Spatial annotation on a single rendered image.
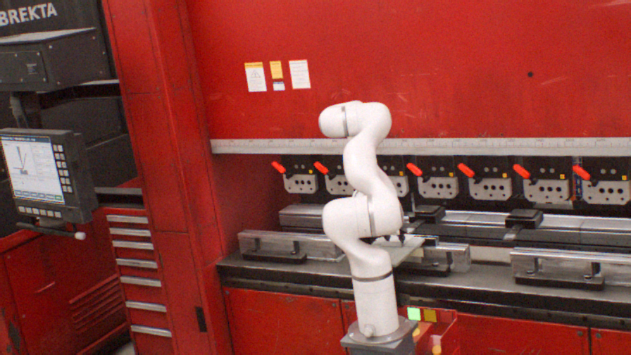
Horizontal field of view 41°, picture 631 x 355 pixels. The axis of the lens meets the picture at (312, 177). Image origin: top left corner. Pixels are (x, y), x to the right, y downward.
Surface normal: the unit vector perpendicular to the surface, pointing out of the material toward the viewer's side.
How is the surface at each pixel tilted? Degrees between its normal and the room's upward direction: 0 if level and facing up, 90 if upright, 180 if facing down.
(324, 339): 90
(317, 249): 90
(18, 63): 90
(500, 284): 0
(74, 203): 90
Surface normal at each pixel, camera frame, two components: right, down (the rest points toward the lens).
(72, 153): 0.78, 0.06
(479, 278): -0.14, -0.95
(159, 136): -0.50, 0.30
